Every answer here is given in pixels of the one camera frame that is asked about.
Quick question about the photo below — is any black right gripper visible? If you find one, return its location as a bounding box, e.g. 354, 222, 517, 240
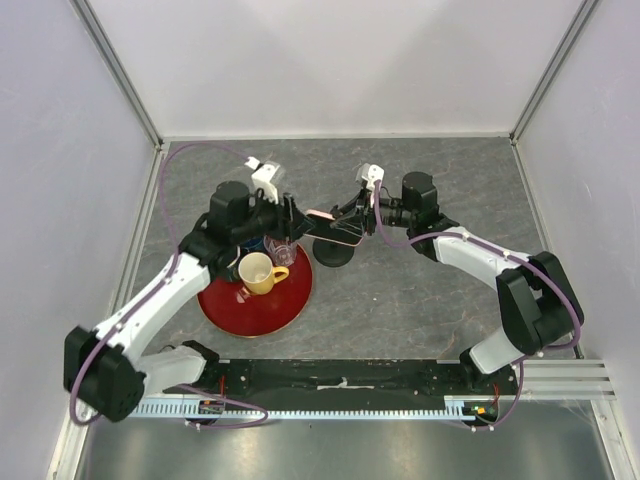
333, 187, 416, 237

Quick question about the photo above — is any phone with pink case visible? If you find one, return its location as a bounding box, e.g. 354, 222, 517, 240
305, 209, 364, 247

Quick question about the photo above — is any black phone stand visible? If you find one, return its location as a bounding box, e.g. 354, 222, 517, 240
312, 239, 356, 268

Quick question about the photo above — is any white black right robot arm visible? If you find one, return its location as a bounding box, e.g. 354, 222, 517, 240
331, 165, 584, 394

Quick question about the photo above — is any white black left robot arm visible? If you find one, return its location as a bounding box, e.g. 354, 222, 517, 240
63, 181, 315, 426

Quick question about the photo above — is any clear drinking glass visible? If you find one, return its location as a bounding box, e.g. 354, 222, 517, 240
263, 236, 297, 267

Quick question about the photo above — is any dark blue mug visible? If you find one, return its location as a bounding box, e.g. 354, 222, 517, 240
241, 236, 265, 253

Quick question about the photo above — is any yellow mug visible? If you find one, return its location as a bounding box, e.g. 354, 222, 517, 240
238, 252, 289, 295

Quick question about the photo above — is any cream and green mug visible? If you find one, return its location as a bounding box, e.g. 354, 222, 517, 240
221, 250, 241, 283

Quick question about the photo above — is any red round tray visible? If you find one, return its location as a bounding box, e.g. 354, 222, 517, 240
197, 245, 313, 338

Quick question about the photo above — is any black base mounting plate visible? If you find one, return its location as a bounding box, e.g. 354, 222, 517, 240
196, 359, 518, 396

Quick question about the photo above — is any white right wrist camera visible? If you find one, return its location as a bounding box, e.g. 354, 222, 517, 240
356, 163, 385, 192

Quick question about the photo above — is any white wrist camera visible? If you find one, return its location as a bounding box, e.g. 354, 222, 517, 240
356, 163, 385, 192
244, 156, 285, 205

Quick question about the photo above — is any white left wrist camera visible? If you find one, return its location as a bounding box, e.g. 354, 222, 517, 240
244, 156, 285, 205

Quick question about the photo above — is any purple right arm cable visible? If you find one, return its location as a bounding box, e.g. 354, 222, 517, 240
372, 179, 584, 434

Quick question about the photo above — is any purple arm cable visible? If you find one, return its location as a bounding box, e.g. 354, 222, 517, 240
372, 179, 584, 434
68, 141, 271, 431

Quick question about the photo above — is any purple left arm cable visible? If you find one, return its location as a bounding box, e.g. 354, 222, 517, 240
68, 141, 271, 431

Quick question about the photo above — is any light blue cable duct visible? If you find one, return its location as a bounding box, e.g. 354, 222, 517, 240
132, 395, 498, 419

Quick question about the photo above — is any aluminium frame rail front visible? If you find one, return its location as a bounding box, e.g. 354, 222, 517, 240
69, 357, 615, 400

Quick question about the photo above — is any aluminium frame post left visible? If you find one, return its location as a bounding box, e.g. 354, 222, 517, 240
70, 0, 163, 149

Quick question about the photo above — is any aluminium frame post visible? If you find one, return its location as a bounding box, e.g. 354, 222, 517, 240
509, 0, 600, 146
70, 0, 163, 149

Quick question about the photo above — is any aluminium frame post right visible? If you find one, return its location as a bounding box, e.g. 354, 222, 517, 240
509, 0, 600, 146

